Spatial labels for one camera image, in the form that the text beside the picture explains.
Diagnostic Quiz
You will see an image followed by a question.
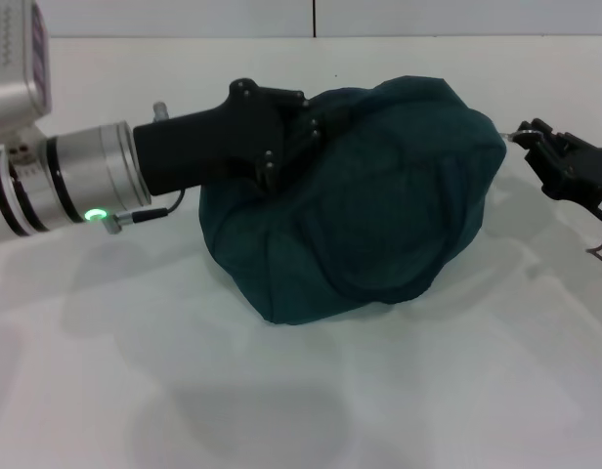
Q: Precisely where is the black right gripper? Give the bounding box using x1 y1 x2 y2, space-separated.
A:
517 116 602 231

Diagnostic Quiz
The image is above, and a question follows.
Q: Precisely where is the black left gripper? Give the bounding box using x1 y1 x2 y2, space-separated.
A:
131 76 352 197

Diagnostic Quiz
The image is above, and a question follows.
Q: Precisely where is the dark teal zippered lunch bag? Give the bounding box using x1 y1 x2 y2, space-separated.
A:
195 73 538 327

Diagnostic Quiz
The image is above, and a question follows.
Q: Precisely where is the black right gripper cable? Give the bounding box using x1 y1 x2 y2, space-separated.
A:
585 228 602 271

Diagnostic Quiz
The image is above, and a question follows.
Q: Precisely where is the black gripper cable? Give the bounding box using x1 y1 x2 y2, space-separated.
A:
585 228 602 271
102 189 189 236

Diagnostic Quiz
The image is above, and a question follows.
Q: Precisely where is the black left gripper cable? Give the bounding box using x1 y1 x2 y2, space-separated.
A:
102 189 189 236

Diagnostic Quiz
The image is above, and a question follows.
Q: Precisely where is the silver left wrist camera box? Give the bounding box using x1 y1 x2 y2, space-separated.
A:
0 0 54 144

